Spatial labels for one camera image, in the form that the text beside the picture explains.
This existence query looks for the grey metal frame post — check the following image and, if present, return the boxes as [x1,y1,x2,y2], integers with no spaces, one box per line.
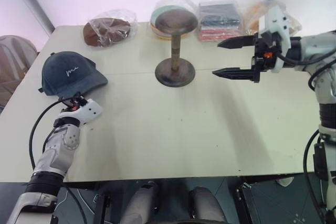
[7,0,56,35]

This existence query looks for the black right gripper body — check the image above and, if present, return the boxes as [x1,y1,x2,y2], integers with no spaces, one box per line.
[250,31,280,83]

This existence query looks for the dark blue baseball cap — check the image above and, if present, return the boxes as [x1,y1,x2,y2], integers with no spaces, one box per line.
[38,51,109,97]

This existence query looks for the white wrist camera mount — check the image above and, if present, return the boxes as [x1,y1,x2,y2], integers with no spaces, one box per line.
[258,5,291,73]
[58,98,103,126]

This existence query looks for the grey rounded shape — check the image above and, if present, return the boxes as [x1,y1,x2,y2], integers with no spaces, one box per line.
[120,181,160,224]
[188,186,227,224]

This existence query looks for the folded cloths in plastic bag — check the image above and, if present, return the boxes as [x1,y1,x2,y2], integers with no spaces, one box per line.
[196,0,243,42]

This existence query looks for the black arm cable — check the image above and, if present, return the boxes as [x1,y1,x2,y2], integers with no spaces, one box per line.
[277,50,336,91]
[302,129,329,218]
[28,97,82,171]

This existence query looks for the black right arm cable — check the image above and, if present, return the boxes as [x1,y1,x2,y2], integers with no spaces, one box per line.
[277,50,336,91]
[302,129,329,218]

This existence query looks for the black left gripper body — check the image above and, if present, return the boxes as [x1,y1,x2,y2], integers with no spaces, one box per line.
[61,92,88,112]

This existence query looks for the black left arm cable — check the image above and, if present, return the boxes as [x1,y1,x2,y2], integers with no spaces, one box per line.
[28,97,82,171]

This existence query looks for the black table frame leg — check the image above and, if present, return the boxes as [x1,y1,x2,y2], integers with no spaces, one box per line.
[234,178,254,224]
[94,191,111,224]

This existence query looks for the brown cap in plastic bag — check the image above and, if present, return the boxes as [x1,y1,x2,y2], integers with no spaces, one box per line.
[82,9,138,48]

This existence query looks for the bronze metal hat stand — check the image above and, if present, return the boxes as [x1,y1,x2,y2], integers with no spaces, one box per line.
[154,9,199,87]

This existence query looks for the orange item in plastic bag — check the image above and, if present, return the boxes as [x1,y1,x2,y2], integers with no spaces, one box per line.
[243,0,302,36]

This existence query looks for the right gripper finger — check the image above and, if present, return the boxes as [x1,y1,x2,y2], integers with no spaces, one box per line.
[212,67,254,82]
[217,34,256,50]

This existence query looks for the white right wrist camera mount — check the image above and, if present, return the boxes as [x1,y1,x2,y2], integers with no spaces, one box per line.
[258,5,291,73]

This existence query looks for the colourful hats in plastic bag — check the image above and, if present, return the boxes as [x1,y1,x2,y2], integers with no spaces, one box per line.
[150,0,198,41]

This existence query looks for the beige padded chair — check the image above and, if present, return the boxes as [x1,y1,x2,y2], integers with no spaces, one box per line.
[0,35,38,109]

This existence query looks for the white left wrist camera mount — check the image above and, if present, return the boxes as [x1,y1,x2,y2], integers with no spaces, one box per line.
[58,98,103,126]

